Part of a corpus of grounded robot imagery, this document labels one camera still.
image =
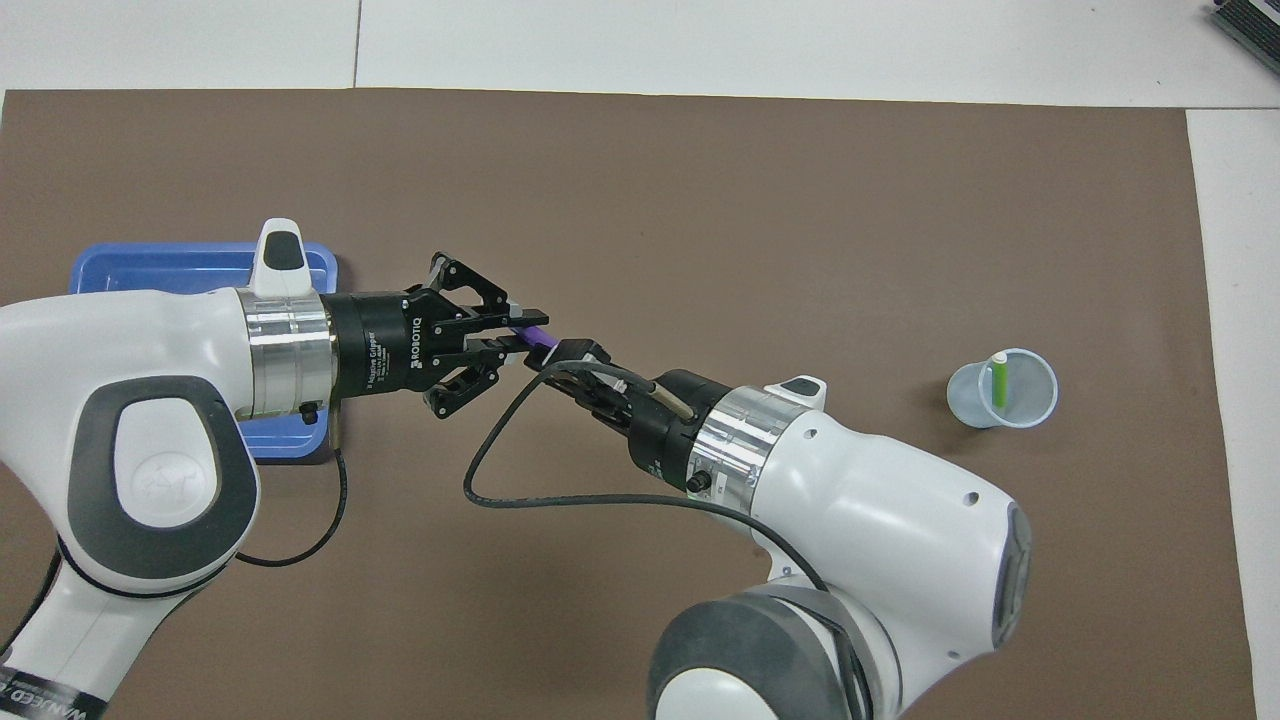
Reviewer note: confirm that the grey ribbed device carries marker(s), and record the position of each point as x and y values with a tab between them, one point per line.
1250	22

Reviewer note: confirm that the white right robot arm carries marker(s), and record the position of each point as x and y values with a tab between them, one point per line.
880	530

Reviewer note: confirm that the green pen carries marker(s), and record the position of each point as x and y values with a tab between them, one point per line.
998	385

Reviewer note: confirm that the brown table mat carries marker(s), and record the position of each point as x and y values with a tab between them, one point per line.
640	200

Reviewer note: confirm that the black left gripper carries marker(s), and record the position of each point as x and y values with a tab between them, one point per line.
385	340

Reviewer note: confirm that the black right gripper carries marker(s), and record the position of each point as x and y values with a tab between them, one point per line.
675	430

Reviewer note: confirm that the translucent plastic cup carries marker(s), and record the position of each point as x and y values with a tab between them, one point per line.
965	400

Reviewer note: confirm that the blue plastic tray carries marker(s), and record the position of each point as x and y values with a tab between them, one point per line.
150	268

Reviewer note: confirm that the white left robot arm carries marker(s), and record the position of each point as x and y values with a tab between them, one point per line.
150	480

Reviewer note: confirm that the purple pen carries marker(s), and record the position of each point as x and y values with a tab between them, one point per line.
537	336

